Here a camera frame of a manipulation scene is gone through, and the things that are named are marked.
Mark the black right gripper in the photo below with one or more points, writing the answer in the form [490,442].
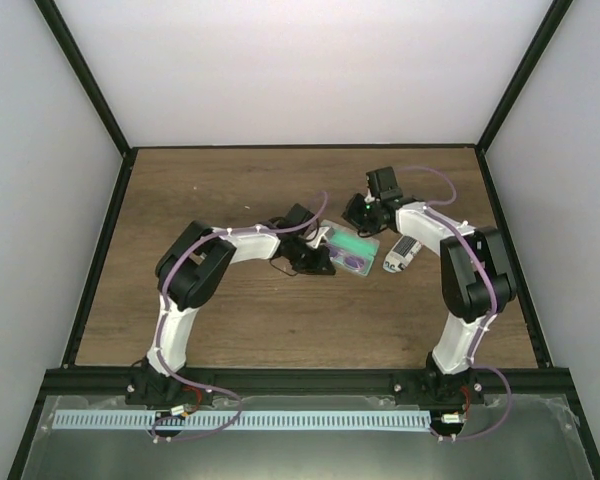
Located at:
[352,216]

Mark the beige glasses case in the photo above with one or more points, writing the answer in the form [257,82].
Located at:
[401,254]

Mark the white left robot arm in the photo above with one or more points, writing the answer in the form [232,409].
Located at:
[192,269]

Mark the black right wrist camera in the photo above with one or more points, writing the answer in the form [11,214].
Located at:
[383,185]

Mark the pink transparent sunglasses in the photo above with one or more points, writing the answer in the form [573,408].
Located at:
[346,259]

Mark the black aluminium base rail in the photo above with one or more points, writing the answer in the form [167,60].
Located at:
[138,386]

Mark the light blue slotted cable duct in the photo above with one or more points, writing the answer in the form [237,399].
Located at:
[399,421]

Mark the grey hard glasses case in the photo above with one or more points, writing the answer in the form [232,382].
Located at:
[347,239]

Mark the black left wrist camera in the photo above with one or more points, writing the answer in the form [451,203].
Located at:
[296,220]

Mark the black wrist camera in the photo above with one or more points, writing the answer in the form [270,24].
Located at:
[383,185]
[296,220]

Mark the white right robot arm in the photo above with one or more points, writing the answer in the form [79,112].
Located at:
[477,279]

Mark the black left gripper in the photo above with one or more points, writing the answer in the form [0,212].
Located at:
[315,266]

